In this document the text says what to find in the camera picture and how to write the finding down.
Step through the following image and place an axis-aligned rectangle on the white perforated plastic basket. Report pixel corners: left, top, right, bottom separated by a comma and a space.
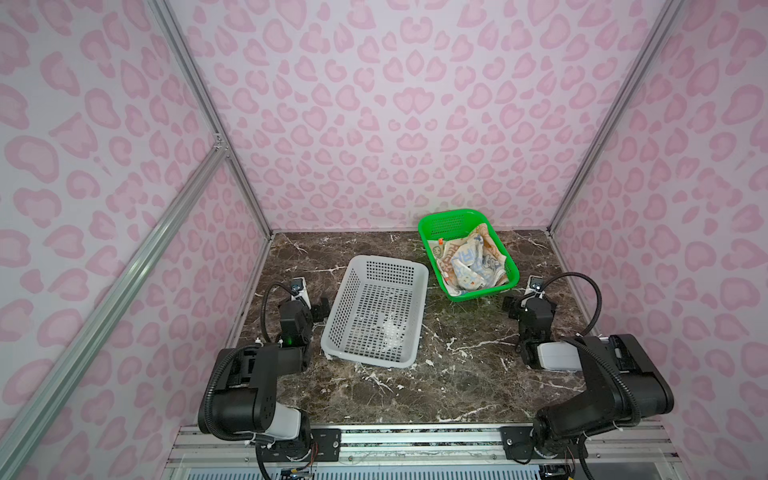
321, 255, 429, 369

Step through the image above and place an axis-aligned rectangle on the rabbit print towel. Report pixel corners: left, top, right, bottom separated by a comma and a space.
430, 224, 509, 297

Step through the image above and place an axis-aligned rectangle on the green plastic basket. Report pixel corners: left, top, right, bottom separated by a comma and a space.
418, 209, 520, 302

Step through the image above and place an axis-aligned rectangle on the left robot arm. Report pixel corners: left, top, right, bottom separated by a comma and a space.
198, 298, 330, 461

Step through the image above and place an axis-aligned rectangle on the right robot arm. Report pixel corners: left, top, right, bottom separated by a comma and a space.
501, 293, 674, 465

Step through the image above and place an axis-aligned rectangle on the orange patterned towel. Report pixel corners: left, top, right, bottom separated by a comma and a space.
465, 224, 506, 287

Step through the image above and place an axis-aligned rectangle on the left diagonal aluminium strut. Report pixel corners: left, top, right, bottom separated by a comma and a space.
0, 143, 229, 480

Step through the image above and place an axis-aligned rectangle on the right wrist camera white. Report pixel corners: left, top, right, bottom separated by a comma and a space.
525, 275, 545, 294

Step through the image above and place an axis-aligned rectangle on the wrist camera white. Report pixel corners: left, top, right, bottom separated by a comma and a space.
289, 277, 311, 308
525, 275, 545, 294

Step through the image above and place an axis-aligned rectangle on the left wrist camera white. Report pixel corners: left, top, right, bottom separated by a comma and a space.
289, 277, 311, 308

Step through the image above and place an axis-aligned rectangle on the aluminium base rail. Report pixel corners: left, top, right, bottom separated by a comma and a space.
160, 422, 691, 480

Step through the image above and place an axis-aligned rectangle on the left corner aluminium post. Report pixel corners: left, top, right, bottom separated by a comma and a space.
147, 0, 273, 240

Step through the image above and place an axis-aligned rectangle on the corner aluminium post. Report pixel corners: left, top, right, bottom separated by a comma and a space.
147, 0, 273, 240
547, 0, 686, 237

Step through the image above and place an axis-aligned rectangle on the right corner aluminium post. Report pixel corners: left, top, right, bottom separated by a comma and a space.
547, 0, 686, 237

